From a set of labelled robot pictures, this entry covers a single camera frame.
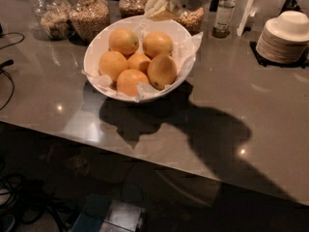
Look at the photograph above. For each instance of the glass jar of cereal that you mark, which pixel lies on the glass jar of cereal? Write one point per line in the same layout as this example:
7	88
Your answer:
191	21

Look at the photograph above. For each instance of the glass jar far left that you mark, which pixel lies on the glass jar far left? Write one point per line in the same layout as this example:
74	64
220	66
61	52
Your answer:
54	18

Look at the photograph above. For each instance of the stack of white plates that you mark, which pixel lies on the stack of white plates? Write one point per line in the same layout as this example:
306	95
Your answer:
284	38

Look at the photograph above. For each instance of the white card stand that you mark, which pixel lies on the white card stand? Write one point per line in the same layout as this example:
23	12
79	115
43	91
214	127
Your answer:
246	12

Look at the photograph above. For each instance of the black plug with cable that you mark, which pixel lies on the black plug with cable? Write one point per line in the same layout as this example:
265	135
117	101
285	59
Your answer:
3	65

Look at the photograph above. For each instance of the white paper bowl liner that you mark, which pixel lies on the white paper bowl liner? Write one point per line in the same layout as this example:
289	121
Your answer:
188	52

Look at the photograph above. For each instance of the glass jar of granola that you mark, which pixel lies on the glass jar of granola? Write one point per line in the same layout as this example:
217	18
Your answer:
129	8

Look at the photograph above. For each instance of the small orange in middle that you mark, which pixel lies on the small orange in middle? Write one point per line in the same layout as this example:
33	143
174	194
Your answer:
139	61

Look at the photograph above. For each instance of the white ceramic bowl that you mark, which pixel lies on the white ceramic bowl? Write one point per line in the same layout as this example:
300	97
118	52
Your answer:
99	45

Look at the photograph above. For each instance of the glass jar of nuts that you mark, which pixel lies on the glass jar of nuts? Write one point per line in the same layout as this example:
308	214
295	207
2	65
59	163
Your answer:
89	17

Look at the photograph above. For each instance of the metal box on floor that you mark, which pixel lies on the metal box on floor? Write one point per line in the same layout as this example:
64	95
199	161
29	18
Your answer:
102	214

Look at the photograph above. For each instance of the black mat under plates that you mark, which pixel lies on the black mat under plates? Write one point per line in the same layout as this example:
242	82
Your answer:
303	62

